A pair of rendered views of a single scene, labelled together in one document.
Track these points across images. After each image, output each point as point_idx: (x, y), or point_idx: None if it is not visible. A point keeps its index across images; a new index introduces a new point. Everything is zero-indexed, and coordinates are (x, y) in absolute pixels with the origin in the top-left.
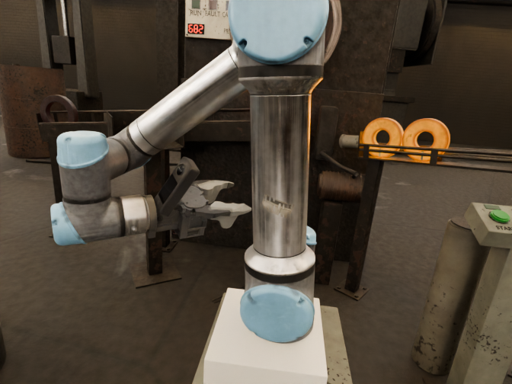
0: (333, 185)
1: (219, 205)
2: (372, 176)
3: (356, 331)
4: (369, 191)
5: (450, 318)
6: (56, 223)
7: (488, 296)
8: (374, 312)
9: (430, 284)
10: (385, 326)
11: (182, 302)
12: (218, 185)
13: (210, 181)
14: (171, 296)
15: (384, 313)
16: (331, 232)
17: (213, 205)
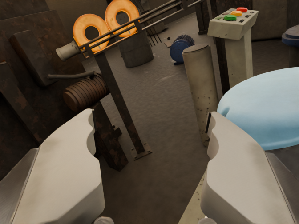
0: (84, 93)
1: (240, 175)
2: (106, 66)
3: (176, 166)
4: (111, 80)
5: (217, 107)
6: None
7: (241, 74)
8: (165, 148)
9: (195, 100)
10: (179, 148)
11: None
12: (88, 137)
13: (46, 151)
14: None
15: (169, 143)
16: (107, 129)
17: (250, 205)
